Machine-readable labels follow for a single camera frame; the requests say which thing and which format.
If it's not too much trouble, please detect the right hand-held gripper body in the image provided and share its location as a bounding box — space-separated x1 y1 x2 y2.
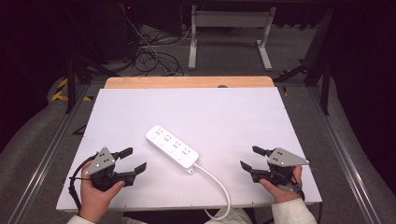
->
249 147 311 188

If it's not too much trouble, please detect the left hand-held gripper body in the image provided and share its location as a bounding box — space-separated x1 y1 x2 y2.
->
84 147 135 191

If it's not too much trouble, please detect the person's left hand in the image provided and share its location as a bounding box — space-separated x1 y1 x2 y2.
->
78 160 126 224

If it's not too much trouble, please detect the person's right hand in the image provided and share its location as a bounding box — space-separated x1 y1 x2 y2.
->
259 164 304 204

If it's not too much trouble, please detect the white power strip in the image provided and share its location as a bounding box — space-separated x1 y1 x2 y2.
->
145 124 200 175

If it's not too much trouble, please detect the person's left white sleeve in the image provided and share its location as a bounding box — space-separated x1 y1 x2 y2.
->
65 214 95 224

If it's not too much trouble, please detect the person's white sleeve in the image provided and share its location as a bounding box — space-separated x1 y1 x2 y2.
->
65 214 95 224
271 197 318 224

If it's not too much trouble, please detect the person's right white sleeve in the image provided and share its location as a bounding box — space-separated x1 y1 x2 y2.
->
271 197 318 224

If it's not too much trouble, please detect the black metal stand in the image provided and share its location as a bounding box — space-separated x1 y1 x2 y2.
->
61 3 121 115
273 8 334 117

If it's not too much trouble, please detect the yellow black hazard tape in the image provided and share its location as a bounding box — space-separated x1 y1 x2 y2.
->
50 77 94 103

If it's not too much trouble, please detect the white power strip cable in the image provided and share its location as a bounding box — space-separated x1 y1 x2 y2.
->
192 162 232 221

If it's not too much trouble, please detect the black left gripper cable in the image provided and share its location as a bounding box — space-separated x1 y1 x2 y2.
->
68 154 98 213

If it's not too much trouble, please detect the aluminium floor rail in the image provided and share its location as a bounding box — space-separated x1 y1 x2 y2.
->
6 83 92 224
306 86 382 224

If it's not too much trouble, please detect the tangle of floor cables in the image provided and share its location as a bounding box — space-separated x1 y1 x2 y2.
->
117 3 191 77

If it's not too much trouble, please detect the white metal stand frame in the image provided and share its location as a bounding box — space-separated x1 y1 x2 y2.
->
188 4 277 72

